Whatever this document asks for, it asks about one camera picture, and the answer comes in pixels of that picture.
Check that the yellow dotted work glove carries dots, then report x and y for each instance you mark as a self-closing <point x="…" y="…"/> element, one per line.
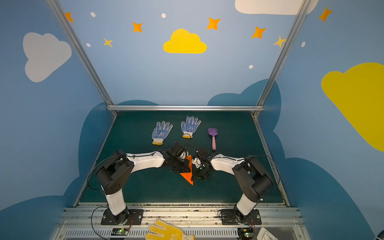
<point x="161" y="230"/>

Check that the right aluminium frame post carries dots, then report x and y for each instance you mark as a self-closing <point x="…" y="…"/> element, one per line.
<point x="292" y="34"/>

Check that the purple pink spatula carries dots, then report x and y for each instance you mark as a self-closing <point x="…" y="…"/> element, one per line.
<point x="213" y="132"/>

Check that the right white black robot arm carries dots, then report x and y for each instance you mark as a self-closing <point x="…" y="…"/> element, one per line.
<point x="253" y="179"/>

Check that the blue dotted work glove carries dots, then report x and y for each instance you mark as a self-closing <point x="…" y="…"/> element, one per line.
<point x="161" y="132"/>
<point x="190" y="126"/>

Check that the green circuit board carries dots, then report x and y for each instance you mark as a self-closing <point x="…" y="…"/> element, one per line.
<point x="245" y="234"/>
<point x="120" y="232"/>

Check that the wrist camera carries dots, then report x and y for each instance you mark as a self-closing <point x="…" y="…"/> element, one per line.
<point x="183" y="155"/>
<point x="196" y="163"/>

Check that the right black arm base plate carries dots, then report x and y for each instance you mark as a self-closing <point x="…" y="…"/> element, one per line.
<point x="234" y="217"/>

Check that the left blue dotted work glove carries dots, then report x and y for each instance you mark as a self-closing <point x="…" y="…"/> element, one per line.
<point x="161" y="132"/>

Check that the right green circuit board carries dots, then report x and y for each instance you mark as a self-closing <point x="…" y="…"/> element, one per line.
<point x="245" y="234"/>

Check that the right blue dotted work glove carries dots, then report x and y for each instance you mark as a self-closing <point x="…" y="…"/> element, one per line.
<point x="190" y="126"/>

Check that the aluminium frame post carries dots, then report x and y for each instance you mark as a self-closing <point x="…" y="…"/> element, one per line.
<point x="292" y="34"/>
<point x="59" y="13"/>

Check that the aluminium rear frame bar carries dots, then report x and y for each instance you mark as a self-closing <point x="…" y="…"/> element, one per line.
<point x="184" y="108"/>

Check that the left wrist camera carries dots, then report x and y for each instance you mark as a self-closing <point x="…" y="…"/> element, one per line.
<point x="183" y="155"/>

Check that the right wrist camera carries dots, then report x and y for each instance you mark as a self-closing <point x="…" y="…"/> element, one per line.
<point x="196" y="163"/>

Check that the orange square paper sheet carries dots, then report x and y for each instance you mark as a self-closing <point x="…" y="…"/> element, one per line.
<point x="188" y="176"/>

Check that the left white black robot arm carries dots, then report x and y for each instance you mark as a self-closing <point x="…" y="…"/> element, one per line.
<point x="114" y="172"/>

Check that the white plastic object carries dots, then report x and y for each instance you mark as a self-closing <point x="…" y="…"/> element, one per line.
<point x="264" y="234"/>

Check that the left green circuit board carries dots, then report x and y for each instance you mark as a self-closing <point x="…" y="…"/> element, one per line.
<point x="120" y="232"/>

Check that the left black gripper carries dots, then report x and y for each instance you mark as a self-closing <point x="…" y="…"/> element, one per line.
<point x="183" y="165"/>

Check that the left aluminium frame post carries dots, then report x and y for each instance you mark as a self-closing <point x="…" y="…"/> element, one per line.
<point x="59" y="13"/>

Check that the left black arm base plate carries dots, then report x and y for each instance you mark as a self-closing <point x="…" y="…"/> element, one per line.
<point x="126" y="218"/>

